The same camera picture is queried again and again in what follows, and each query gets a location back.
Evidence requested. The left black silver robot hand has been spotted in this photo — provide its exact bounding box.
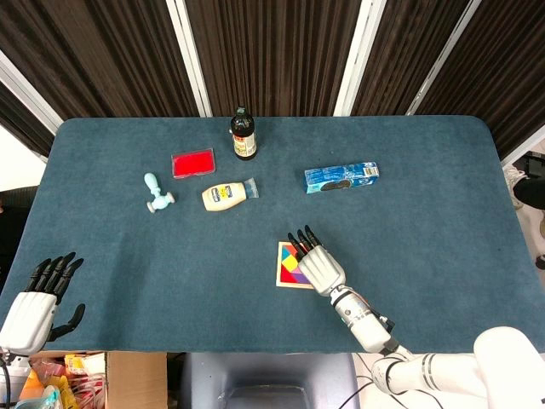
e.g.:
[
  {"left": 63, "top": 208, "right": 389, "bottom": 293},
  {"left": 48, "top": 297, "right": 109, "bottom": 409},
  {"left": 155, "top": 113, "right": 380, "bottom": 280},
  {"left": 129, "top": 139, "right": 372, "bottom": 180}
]
[{"left": 0, "top": 251, "right": 87, "bottom": 356}]

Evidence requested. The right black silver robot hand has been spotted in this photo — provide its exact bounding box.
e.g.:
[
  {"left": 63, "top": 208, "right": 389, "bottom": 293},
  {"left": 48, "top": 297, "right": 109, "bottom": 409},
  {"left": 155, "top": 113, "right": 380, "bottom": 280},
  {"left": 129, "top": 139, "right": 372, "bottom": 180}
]
[{"left": 287, "top": 225, "right": 346, "bottom": 297}]

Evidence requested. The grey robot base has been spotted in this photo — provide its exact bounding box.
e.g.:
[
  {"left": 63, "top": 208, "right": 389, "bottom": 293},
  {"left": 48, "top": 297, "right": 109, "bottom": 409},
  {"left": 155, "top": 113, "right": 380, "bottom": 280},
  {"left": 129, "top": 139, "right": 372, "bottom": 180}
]
[{"left": 181, "top": 352, "right": 362, "bottom": 409}]

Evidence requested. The blue cookie box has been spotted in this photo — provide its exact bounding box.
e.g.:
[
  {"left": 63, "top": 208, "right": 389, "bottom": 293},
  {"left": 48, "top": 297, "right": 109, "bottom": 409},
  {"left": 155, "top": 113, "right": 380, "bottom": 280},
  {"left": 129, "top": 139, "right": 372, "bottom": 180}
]
[{"left": 303, "top": 160, "right": 381, "bottom": 196}]

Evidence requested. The mayonnaise squeeze bottle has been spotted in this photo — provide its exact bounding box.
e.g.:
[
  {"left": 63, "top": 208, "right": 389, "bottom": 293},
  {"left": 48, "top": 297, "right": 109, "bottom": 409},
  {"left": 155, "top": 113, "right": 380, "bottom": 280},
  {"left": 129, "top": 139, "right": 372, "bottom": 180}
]
[{"left": 201, "top": 177, "right": 261, "bottom": 212}]

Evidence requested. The brown cardboard box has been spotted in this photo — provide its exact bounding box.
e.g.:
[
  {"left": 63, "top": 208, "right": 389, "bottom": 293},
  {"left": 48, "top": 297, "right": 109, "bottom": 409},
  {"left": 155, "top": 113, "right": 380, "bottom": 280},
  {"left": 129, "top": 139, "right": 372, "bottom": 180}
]
[{"left": 42, "top": 350, "right": 169, "bottom": 409}]

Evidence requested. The blue carpet table cover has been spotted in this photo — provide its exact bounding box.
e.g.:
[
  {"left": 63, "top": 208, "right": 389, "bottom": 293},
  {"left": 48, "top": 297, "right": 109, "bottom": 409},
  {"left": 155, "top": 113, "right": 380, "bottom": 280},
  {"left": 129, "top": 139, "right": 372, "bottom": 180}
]
[{"left": 0, "top": 114, "right": 545, "bottom": 354}]

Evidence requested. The dark glass sauce bottle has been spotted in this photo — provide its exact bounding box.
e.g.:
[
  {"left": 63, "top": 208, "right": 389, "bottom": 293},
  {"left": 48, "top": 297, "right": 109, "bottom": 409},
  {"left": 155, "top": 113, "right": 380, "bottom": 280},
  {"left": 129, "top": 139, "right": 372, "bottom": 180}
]
[{"left": 230, "top": 104, "right": 259, "bottom": 162}]

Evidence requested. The red flat plastic case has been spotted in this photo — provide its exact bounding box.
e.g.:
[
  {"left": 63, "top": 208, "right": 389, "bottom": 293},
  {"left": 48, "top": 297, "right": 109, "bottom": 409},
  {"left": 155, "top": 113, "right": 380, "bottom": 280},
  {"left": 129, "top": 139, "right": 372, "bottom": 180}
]
[{"left": 170, "top": 147, "right": 217, "bottom": 179}]

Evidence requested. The light blue toy hammer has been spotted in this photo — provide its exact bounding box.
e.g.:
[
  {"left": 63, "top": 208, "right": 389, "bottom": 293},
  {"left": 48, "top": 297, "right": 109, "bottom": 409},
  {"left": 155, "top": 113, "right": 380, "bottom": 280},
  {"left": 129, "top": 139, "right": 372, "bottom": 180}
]
[{"left": 143, "top": 172, "right": 176, "bottom": 213}]

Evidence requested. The white sneaker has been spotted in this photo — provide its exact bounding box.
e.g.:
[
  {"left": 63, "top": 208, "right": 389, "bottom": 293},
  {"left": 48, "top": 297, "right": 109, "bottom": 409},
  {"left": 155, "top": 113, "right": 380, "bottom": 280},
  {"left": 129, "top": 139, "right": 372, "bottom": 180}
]
[{"left": 503, "top": 165, "right": 527, "bottom": 210}]

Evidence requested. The brown folding screen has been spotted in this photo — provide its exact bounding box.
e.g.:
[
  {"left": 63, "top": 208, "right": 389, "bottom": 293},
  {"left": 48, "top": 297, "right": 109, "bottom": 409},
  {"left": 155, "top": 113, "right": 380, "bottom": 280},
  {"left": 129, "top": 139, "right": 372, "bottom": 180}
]
[{"left": 0, "top": 0, "right": 545, "bottom": 161}]

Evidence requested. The colourful tangram puzzle board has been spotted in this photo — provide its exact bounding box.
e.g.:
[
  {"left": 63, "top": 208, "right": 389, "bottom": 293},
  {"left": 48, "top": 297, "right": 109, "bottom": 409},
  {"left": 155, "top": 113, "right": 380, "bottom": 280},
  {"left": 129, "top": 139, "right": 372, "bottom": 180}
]
[{"left": 275, "top": 240, "right": 316, "bottom": 291}]

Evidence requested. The black floor cable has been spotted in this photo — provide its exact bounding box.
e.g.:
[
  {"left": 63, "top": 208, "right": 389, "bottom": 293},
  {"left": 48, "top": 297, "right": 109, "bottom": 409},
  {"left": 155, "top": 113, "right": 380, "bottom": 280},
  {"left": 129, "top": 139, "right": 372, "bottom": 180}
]
[{"left": 338, "top": 353, "right": 384, "bottom": 409}]

